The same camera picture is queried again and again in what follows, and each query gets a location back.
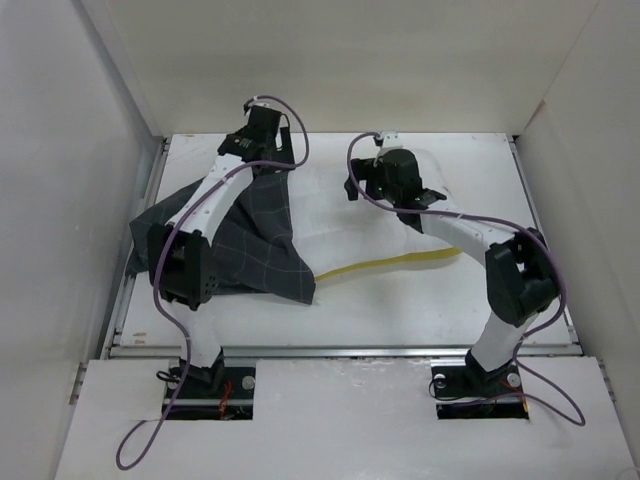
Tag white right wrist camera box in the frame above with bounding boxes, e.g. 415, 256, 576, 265
374, 131, 402, 149

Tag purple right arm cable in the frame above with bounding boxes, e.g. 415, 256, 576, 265
346, 132, 586, 427

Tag aluminium front rail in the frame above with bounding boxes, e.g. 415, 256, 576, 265
102, 343, 583, 359

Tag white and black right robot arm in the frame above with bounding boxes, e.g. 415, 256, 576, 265
344, 148, 560, 397

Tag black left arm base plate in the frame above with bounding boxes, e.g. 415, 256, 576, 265
177, 363, 256, 401

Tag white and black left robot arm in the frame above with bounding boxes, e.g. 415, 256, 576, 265
147, 103, 295, 397

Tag white pillow with yellow band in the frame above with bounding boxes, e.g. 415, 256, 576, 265
288, 160, 461, 281

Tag dark grey checked pillowcase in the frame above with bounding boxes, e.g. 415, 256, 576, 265
127, 169, 317, 306

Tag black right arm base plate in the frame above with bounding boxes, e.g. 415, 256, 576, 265
430, 365, 522, 401

